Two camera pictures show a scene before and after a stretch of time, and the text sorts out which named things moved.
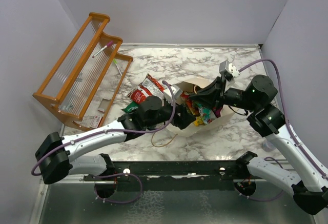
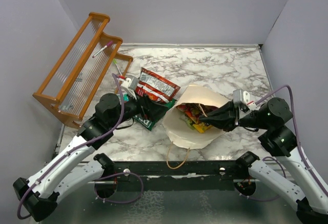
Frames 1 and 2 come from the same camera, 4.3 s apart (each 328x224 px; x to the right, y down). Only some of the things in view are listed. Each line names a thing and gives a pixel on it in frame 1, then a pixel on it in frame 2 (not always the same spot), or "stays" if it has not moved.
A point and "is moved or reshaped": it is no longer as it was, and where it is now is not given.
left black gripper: [184, 118] → [151, 108]
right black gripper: [213, 94] → [226, 116]
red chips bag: [150, 86] is moved or reshaped
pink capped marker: [104, 47] stays
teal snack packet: [206, 114] is moved or reshaped
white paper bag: [188, 86] → [176, 129]
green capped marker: [115, 62] stays
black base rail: [174, 175] stays
